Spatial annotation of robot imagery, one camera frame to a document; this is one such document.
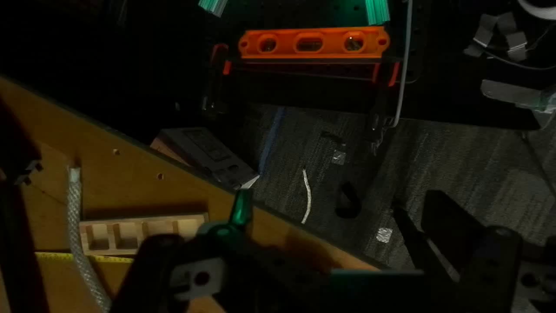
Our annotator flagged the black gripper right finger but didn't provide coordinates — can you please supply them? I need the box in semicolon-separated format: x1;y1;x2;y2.
393;189;523;313

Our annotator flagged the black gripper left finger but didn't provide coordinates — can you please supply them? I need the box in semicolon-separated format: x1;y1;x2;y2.
106;231;245;313

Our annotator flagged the green marker pen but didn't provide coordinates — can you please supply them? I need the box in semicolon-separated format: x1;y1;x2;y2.
229;189;254;228

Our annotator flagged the wooden compartment tray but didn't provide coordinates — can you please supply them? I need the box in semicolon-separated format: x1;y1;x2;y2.
78;214;207;255

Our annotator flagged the white braided cable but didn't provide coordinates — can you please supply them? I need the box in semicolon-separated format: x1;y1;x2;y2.
64;165;113;313

